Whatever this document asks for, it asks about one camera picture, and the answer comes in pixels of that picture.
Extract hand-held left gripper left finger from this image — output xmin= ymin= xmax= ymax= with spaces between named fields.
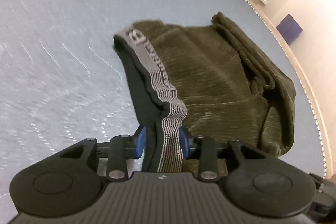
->
xmin=56 ymin=126 xmax=147 ymax=183

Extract grey quilted mattress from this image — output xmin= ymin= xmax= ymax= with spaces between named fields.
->
xmin=0 ymin=0 xmax=329 ymax=198

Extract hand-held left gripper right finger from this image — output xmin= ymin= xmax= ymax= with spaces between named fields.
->
xmin=179 ymin=125 xmax=266 ymax=183

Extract olive corduroy pants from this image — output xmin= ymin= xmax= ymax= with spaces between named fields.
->
xmin=113 ymin=12 xmax=297 ymax=173

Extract purple box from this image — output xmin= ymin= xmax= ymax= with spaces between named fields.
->
xmin=279 ymin=14 xmax=304 ymax=45

